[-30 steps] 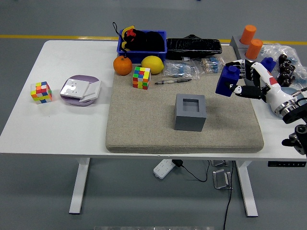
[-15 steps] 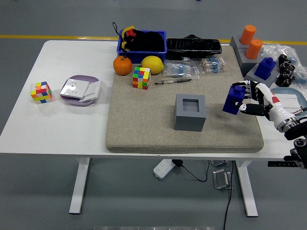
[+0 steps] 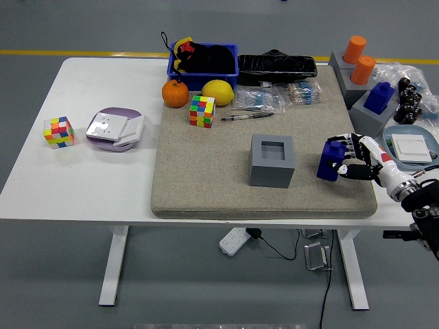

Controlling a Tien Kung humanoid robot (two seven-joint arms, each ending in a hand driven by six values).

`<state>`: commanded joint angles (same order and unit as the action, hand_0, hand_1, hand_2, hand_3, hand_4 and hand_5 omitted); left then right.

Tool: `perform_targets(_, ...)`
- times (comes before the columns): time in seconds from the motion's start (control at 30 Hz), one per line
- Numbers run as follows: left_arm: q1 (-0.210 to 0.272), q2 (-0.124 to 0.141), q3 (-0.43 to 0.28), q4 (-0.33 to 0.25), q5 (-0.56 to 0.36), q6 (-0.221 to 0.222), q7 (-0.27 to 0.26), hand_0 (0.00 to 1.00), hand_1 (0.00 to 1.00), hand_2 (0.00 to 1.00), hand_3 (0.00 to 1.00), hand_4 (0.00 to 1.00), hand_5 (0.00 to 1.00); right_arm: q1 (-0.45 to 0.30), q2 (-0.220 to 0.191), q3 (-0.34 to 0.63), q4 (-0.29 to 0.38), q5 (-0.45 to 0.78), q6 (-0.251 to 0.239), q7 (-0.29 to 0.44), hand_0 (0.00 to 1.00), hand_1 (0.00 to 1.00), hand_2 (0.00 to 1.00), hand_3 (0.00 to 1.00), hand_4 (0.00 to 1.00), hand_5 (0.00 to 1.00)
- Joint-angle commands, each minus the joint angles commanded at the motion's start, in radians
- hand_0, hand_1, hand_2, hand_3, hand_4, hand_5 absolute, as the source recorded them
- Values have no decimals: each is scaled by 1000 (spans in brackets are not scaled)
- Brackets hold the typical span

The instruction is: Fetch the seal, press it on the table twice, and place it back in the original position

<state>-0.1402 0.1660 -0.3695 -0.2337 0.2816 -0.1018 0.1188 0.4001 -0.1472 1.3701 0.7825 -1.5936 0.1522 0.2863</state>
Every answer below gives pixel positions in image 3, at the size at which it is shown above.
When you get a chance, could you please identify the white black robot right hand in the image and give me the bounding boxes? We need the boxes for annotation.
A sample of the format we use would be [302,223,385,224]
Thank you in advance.
[327,132,414,196]

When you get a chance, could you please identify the blue square seal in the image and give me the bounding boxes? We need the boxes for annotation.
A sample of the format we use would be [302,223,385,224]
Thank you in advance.
[363,82,396,116]
[316,139,347,182]

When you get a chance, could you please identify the grey cube seal holder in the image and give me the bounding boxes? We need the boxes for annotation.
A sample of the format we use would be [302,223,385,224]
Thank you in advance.
[337,66,373,111]
[249,134,296,188]
[350,89,401,143]
[328,50,354,71]

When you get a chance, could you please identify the orange cylinder seal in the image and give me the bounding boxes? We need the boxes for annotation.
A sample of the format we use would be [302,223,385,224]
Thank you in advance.
[349,55,377,86]
[342,35,367,65]

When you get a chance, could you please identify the light blue plate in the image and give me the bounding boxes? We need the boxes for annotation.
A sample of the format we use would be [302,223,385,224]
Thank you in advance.
[382,125,439,171]

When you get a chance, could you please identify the crumpled clear plastic bag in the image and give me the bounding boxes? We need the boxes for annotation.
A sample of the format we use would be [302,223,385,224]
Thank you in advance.
[372,61,439,121]

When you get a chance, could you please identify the clear bag brown resistors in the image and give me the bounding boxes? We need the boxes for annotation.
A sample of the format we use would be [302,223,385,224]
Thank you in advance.
[286,82,323,107]

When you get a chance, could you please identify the white table leg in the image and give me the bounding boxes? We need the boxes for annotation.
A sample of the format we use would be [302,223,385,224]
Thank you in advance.
[335,228,370,311]
[98,225,130,307]

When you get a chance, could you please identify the clear bag blue resistors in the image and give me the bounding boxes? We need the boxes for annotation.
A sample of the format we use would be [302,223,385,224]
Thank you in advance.
[234,85,286,114]

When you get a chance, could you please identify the black plastic-wrapped long bag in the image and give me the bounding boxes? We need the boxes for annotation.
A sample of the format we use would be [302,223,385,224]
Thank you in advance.
[236,49,318,86]

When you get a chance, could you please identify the clear ballpoint pen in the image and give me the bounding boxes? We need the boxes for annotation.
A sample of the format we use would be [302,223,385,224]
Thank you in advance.
[221,111,275,122]

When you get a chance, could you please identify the white power strip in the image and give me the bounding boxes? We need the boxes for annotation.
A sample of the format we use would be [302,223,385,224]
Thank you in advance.
[219,227,250,256]

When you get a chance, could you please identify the grey-brown fabric mat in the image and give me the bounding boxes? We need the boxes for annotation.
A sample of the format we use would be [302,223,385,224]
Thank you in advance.
[150,64,378,220]

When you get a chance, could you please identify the yellow lemon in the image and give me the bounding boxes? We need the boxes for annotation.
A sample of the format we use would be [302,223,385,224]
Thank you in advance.
[201,79,235,106]

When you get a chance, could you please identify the multicolour puzzle cube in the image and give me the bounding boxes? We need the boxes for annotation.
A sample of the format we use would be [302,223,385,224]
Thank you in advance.
[189,95,216,129]
[43,116,75,150]

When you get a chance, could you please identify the blue plastic bin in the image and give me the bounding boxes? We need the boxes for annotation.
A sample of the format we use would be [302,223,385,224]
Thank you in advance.
[166,42,240,92]

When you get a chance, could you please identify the black cloth pouch yellow trim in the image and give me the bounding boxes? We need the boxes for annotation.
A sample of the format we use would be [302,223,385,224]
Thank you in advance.
[171,36,236,75]

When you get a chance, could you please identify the orange fruit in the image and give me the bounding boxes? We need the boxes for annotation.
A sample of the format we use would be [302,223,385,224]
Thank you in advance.
[161,80,190,109]

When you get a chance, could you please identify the purple plate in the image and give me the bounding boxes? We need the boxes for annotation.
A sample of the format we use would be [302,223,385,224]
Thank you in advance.
[85,107,145,154]

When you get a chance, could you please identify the white wall switch panel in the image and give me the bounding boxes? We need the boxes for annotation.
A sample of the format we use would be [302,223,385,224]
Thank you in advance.
[112,115,145,147]
[390,134,434,164]

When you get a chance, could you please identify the small silver metal bracket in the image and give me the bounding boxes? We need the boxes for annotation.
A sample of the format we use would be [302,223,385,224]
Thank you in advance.
[300,228,327,240]

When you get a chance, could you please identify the large silver metal bracket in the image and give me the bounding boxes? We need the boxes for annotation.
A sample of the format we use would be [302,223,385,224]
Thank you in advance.
[304,241,333,272]

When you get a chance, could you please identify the black plug with cable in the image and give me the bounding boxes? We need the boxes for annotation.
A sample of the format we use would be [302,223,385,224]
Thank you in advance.
[246,228,335,329]

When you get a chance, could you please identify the black cord loop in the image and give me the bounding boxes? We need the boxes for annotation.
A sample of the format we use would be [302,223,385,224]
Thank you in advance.
[160,31,182,85]

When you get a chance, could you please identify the white wall socket panel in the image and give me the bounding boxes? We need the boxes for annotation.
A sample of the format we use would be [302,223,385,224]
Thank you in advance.
[86,112,130,141]

